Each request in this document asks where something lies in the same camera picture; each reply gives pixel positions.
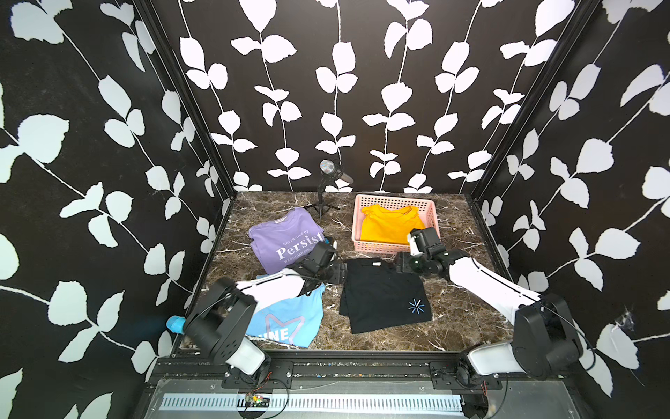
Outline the light blue t-shirt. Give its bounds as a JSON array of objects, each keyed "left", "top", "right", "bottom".
[{"left": 237, "top": 269, "right": 326, "bottom": 348}]

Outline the black t-shirt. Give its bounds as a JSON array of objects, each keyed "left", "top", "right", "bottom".
[{"left": 340, "top": 258, "right": 433, "bottom": 335}]

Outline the yellow t-shirt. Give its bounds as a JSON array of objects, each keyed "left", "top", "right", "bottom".
[{"left": 360, "top": 204, "right": 426, "bottom": 245}]

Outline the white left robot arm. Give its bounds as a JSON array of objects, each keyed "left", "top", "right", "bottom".
[{"left": 167, "top": 237, "right": 347, "bottom": 376}]

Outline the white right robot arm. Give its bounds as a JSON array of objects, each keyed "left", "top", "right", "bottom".
[{"left": 396, "top": 227, "right": 586, "bottom": 388}]

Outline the purple folded t-shirt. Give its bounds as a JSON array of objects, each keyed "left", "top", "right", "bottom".
[{"left": 249, "top": 207, "right": 325, "bottom": 274}]

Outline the pink perforated plastic basket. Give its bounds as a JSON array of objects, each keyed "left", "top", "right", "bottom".
[{"left": 352, "top": 194, "right": 441, "bottom": 254}]

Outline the small electronics board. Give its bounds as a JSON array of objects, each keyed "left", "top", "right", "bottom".
[{"left": 243, "top": 394, "right": 270, "bottom": 410}]

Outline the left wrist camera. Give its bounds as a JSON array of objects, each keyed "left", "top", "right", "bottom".
[{"left": 323, "top": 237, "right": 338, "bottom": 254}]

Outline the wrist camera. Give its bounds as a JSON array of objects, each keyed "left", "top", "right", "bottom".
[
  {"left": 408, "top": 233, "right": 422, "bottom": 256},
  {"left": 323, "top": 237, "right": 338, "bottom": 254}
]

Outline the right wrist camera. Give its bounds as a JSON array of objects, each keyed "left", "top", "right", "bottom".
[{"left": 408, "top": 233, "right": 422, "bottom": 256}]

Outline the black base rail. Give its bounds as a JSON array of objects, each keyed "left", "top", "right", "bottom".
[{"left": 156, "top": 349, "right": 572, "bottom": 391}]

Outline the blue cylindrical handle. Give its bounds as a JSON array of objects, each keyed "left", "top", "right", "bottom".
[{"left": 166, "top": 315, "right": 186, "bottom": 335}]

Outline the perforated metal cable tray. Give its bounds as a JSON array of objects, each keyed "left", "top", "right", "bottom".
[{"left": 158, "top": 393, "right": 464, "bottom": 417}]

